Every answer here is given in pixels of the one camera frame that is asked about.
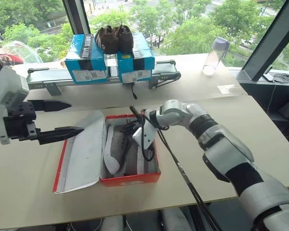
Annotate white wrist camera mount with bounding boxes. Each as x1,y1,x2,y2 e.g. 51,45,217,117
0,65,30,145
131,120,158,150

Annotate wide black window frame post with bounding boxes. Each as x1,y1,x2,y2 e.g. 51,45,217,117
240,0,289,82

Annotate blue shoebox with yellow sticker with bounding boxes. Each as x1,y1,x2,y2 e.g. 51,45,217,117
116,31,156,84

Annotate blue shoebox with black band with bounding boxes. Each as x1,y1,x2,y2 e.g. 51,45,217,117
64,33,109,85

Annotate grey rounded shape under table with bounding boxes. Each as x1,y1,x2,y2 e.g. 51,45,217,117
103,214,125,231
161,207,191,231

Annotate transparent umbrella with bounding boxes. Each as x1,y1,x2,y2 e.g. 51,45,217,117
0,40,44,65

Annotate clear bottle with purple lid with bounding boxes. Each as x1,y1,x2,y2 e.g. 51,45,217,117
202,37,230,76

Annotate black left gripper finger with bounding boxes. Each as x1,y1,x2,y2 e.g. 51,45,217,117
26,121,85,146
30,99,72,113

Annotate brown shoe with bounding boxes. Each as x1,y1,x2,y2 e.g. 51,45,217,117
113,23,135,52
94,25,119,54

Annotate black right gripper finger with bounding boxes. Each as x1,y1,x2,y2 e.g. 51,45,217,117
120,121,137,134

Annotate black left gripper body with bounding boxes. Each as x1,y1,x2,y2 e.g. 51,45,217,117
2,100,42,142

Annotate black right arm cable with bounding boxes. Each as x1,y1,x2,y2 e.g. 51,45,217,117
139,109,223,231

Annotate red shoebox with hinged lid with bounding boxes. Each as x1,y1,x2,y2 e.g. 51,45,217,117
52,110,162,194

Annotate grey shoe with white sole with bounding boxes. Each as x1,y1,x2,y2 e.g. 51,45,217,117
103,124,131,175
123,134,151,176

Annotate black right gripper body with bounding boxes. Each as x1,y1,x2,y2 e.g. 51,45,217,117
129,103,146,132

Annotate tangled thin cables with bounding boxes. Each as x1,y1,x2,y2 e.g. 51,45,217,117
272,72,289,84

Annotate grey conveyor belt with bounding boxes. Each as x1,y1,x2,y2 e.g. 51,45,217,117
27,60,182,96

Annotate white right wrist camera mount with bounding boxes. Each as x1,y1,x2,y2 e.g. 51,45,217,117
131,120,158,150

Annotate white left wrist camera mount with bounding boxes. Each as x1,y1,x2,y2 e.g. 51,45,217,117
0,65,30,145

